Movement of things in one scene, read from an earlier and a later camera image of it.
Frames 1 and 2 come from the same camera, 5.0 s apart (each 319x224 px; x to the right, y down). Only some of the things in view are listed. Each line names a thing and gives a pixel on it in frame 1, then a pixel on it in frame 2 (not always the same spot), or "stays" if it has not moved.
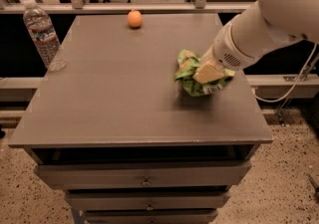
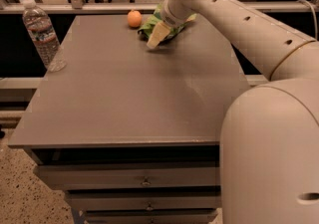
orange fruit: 135,19 stays
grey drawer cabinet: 114,131 stays
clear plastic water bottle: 42,29 stays
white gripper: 221,52 → 173,18
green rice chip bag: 185,66 → 146,31
